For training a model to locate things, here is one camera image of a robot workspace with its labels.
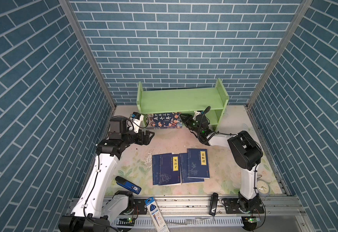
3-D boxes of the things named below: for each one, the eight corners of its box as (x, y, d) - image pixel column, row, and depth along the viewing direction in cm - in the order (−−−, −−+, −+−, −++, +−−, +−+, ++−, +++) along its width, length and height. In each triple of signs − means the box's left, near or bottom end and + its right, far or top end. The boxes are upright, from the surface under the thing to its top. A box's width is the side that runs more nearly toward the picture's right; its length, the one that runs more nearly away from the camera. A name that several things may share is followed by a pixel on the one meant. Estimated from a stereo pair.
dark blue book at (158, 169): (151, 186, 82) (151, 184, 81) (152, 156, 94) (152, 154, 93) (163, 185, 83) (163, 184, 81) (163, 155, 95) (163, 153, 93)
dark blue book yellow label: (158, 185, 83) (157, 183, 80) (160, 155, 95) (159, 153, 92) (180, 185, 83) (180, 183, 80) (179, 155, 95) (180, 153, 92)
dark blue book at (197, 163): (187, 178, 85) (187, 177, 83) (186, 149, 97) (186, 148, 95) (210, 178, 85) (211, 177, 83) (206, 150, 97) (206, 148, 95)
